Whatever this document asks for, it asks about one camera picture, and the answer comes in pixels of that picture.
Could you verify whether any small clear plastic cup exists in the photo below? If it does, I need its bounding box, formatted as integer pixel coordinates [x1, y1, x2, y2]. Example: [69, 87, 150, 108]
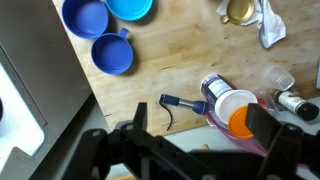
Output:
[264, 66, 296, 92]

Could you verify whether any dark blue handled cup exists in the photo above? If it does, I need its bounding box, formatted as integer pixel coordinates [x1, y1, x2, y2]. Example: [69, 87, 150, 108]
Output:
[90, 27, 135, 76]

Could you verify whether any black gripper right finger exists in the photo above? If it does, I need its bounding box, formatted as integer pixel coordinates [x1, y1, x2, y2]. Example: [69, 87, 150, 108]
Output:
[244, 102, 283, 152]

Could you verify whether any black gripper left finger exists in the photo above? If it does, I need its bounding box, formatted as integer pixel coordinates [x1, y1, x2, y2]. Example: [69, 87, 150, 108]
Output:
[132, 101, 149, 132]

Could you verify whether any clear zip plastic bag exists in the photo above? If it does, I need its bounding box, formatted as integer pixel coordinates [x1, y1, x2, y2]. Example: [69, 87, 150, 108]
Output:
[204, 89, 278, 158]

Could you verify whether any gold measuring cup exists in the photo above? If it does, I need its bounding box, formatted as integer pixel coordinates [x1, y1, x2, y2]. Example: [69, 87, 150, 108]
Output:
[219, 0, 256, 26]

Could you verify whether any blue-label jar with white lid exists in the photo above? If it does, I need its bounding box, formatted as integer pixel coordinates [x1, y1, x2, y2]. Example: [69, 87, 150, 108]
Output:
[199, 73, 259, 126]

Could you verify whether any white crumpled cloth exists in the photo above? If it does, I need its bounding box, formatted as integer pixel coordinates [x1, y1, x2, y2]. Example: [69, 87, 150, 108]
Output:
[215, 0, 288, 50]

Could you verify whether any dark blue plastic bowl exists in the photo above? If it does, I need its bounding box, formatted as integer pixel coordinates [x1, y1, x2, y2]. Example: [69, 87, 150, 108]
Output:
[61, 0, 110, 41]

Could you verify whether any orange plastic lid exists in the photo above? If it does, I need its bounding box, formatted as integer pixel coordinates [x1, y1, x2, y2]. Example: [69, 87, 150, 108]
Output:
[227, 105, 255, 140]

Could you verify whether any light blue plastic bowl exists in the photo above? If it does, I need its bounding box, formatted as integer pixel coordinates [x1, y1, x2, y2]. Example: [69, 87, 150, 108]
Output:
[104, 0, 155, 22]

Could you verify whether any white kitchen stove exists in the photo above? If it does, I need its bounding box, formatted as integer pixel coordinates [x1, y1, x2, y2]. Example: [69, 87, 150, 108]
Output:
[0, 0, 93, 180]

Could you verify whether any dark bottle with white label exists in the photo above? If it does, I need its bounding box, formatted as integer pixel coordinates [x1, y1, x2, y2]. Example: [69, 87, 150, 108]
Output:
[272, 89, 320, 122]

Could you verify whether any wooden kitchen cart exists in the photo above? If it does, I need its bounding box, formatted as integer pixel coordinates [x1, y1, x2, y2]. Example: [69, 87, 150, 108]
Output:
[51, 0, 320, 138]

